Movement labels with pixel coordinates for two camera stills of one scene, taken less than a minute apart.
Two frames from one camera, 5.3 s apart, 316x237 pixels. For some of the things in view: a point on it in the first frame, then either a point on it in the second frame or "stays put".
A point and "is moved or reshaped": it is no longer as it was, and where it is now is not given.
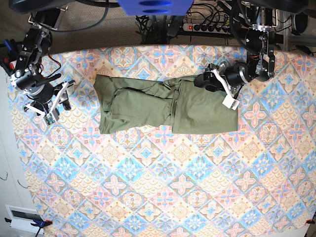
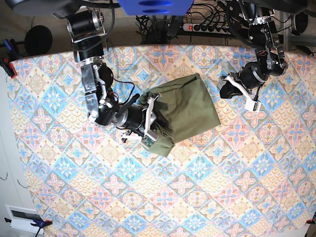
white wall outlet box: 21,218 stays put
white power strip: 206,28 stays put
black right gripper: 210,79 -> 228,90
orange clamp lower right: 310,221 stays put
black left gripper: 48,92 -> 147,129
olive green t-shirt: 177,105 is moved or reshaped
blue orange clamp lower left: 38,223 stays put
